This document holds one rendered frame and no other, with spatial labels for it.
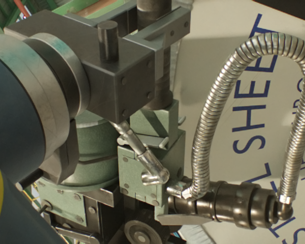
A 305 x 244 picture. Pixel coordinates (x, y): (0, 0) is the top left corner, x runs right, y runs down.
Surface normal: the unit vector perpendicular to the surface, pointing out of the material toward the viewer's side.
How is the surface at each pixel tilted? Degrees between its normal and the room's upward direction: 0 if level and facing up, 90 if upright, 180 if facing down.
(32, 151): 128
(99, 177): 102
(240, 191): 92
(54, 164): 49
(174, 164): 137
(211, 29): 90
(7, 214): 180
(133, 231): 58
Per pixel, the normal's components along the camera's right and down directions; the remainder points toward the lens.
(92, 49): 0.00, -0.80
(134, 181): -0.47, 0.53
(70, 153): 0.79, 0.37
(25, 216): 0.87, -0.49
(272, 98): 0.11, 0.54
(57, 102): 0.75, 0.09
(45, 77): 0.59, -0.25
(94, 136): 0.36, 0.56
